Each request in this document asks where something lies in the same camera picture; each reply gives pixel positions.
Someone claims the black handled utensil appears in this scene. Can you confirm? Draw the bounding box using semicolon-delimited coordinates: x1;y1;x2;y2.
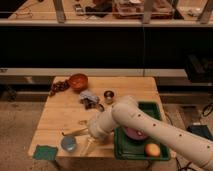
97;104;105;112

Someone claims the black device on floor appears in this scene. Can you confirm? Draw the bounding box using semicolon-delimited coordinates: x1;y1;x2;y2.
187;125;213;141

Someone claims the green plastic tray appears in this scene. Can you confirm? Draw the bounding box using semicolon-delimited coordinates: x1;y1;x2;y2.
114;101;171;161

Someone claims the small grey towel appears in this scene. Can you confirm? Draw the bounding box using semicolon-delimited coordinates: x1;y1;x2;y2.
79;90;100;103

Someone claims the small metal cup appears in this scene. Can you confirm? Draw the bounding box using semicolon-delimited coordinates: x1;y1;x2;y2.
104;90;114;104

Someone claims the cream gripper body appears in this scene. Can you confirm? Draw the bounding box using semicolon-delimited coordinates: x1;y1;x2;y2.
80;136;98;156

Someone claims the maroon bowl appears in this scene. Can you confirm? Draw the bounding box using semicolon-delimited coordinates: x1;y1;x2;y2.
124;128;147;140

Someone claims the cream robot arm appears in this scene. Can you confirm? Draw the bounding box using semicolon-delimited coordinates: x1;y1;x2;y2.
87;96;213;171

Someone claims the dark brown small object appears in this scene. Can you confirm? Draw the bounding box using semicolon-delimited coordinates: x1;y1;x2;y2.
84;99;96;110

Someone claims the orange bowl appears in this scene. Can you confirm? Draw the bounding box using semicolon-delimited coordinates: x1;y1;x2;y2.
68;73;88;91

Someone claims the green scrubbing cloth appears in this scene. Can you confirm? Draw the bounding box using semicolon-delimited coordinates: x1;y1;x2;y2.
33;145;58;161

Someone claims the red yellow apple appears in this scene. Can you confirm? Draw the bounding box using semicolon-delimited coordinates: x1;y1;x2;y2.
145;143;160;157

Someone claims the bunch of dark grapes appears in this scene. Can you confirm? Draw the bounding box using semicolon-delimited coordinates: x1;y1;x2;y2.
49;80;69;97

